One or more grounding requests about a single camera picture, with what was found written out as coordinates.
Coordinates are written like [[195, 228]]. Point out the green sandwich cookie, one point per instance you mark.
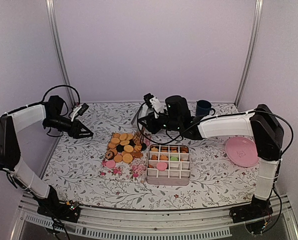
[[173, 158]]

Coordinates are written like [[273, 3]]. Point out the pink sandwich cookie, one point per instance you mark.
[[110, 164], [161, 166]]

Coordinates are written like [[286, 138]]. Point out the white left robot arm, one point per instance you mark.
[[11, 161]]

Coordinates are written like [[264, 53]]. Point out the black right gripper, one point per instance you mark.
[[150, 126]]

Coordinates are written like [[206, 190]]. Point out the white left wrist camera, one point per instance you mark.
[[79, 110]]

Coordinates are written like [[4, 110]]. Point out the aluminium frame post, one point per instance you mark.
[[250, 51], [56, 40]]

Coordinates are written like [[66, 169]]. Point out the floral rectangular tray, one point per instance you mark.
[[131, 163]]

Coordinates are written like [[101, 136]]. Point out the dark blue mug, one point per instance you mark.
[[204, 108]]

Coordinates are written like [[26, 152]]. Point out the pink plate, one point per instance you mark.
[[242, 151]]

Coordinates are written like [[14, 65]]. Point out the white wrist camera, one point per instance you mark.
[[154, 104], [79, 110]]

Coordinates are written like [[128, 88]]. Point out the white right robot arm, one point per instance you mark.
[[255, 135]]

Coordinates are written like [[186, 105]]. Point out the left aluminium frame post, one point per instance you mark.
[[56, 40]]

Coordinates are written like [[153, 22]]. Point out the silver white tongs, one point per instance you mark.
[[139, 136]]

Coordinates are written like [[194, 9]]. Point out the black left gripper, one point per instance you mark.
[[75, 130]]

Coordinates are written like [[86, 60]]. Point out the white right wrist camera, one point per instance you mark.
[[154, 104]]

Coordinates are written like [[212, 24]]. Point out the front aluminium rail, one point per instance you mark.
[[102, 223]]

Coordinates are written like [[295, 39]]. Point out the right aluminium frame post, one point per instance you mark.
[[250, 51]]

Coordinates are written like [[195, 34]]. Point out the pink divided cookie tin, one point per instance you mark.
[[168, 165]]

